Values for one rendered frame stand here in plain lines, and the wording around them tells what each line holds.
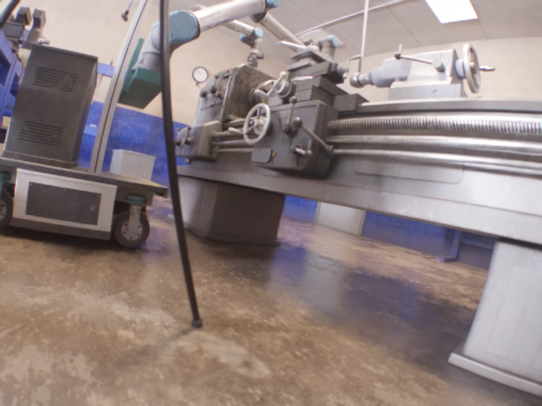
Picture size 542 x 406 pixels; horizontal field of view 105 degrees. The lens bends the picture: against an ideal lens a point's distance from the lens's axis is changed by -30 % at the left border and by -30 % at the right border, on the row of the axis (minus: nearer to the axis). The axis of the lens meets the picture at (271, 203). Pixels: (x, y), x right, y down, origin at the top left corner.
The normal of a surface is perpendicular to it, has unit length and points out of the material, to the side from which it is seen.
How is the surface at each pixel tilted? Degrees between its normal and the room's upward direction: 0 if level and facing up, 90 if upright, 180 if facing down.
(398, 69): 94
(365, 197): 90
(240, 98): 90
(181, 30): 93
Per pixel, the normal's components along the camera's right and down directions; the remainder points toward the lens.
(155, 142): 0.60, 0.14
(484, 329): -0.77, -0.14
